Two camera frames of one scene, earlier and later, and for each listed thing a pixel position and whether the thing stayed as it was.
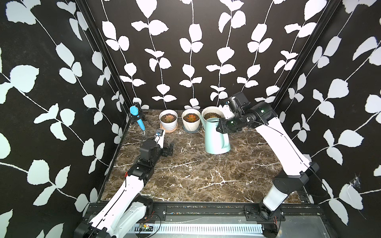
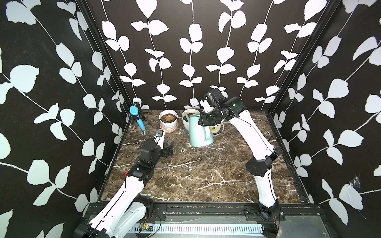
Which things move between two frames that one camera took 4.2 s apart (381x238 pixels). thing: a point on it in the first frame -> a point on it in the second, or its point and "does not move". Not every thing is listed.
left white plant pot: (168, 118) does not move
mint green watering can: (216, 142) -> (200, 135)
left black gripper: (165, 151) does not move
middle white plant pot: (191, 118) does not move
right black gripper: (222, 129) -> (203, 116)
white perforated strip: (203, 229) does not move
